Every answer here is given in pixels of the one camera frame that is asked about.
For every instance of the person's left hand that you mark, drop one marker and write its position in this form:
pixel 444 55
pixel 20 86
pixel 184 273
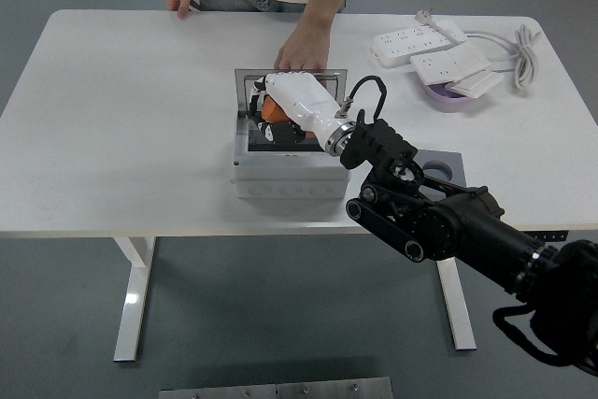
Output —
pixel 303 51

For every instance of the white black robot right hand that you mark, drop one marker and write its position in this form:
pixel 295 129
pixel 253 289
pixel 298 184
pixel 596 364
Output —
pixel 299 95

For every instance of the orange cylinder battery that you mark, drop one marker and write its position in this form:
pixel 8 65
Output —
pixel 273 111

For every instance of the transparent hinged box lid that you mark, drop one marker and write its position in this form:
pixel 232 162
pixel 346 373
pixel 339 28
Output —
pixel 243 90

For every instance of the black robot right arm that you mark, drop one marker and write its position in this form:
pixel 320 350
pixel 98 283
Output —
pixel 467 226

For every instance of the long white power strip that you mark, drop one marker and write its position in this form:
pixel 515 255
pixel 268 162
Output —
pixel 402 44

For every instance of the white power plug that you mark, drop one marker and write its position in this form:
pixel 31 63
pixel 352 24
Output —
pixel 424 17

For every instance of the wide white power strip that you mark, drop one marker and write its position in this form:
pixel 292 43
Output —
pixel 444 65

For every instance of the purple round dish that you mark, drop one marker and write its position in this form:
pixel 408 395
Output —
pixel 444 100

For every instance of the narrow white power strip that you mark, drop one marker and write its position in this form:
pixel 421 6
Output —
pixel 451 31

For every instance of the grey cube holder block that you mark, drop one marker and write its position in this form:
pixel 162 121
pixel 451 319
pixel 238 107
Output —
pixel 451 161

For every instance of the small white socket panel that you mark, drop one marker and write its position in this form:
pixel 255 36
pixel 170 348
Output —
pixel 481 83

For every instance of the white table leg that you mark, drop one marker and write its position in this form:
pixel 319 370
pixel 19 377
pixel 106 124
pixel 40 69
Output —
pixel 460 315
pixel 133 305

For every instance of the black table control panel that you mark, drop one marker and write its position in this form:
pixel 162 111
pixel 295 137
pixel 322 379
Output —
pixel 556 235

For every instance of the grey electrical enclosure box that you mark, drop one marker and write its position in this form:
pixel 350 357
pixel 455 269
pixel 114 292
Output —
pixel 280 175

